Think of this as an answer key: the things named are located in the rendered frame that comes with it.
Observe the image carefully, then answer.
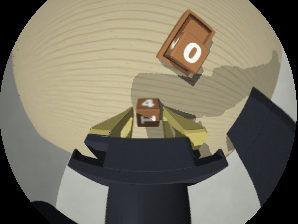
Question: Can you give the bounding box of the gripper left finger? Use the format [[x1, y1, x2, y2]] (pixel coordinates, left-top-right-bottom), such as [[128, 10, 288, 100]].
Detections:
[[87, 107, 134, 138]]

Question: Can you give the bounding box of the brown cube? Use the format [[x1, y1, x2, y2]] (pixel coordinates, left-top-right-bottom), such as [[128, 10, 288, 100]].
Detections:
[[165, 31, 210, 74], [136, 98, 161, 127]]

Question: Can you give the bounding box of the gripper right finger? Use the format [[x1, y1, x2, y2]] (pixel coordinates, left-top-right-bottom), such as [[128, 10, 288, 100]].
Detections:
[[162, 106, 208, 150]]

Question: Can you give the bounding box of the brown open tray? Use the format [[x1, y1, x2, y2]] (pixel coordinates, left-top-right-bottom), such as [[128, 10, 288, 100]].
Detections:
[[156, 9, 216, 76]]

